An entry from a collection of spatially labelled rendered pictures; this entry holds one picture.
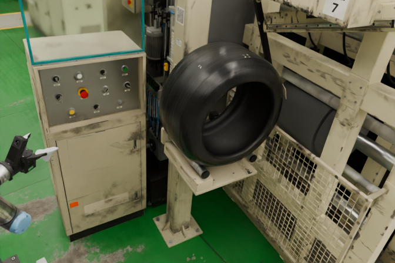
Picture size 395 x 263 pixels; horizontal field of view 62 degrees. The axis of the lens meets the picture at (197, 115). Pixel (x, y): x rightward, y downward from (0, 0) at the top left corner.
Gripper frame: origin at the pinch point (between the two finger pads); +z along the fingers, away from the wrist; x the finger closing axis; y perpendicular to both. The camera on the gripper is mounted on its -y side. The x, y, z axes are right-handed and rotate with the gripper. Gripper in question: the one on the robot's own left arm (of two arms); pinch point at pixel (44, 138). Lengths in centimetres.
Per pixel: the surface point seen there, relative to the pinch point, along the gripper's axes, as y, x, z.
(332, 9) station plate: -74, 87, 45
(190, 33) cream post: -43, 33, 58
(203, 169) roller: 6, 63, 30
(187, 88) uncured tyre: -33, 48, 27
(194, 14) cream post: -52, 32, 59
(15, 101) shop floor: 132, -180, 132
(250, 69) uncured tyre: -44, 67, 42
